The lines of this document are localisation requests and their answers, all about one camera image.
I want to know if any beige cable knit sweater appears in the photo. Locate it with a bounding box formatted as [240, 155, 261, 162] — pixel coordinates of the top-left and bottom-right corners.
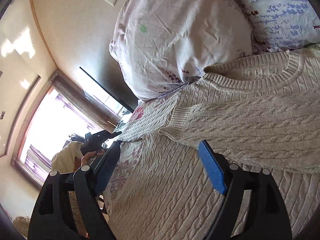
[107, 49, 320, 240]

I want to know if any floral bed sheet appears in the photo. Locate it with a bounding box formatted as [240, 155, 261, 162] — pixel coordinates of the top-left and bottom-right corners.
[102, 42, 320, 221]

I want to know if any person left hand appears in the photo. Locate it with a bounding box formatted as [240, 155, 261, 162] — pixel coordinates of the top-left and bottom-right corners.
[81, 149, 105, 166]

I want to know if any window with wooden frame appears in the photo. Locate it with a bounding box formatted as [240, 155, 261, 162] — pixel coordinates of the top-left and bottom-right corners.
[11, 70, 126, 188]

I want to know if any cream fleece sleeve forearm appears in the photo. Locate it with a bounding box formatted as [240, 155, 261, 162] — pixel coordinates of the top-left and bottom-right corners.
[51, 141, 83, 173]

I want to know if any pink lavender print right pillow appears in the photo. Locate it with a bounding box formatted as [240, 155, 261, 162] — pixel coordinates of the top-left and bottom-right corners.
[236, 0, 319, 53]

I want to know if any pink floral left pillow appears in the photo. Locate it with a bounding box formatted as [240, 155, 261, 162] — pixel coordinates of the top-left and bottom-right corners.
[109, 0, 252, 101]

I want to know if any dark bedside monitor screen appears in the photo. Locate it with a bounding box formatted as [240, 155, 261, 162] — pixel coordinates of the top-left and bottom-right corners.
[79, 66, 136, 131]

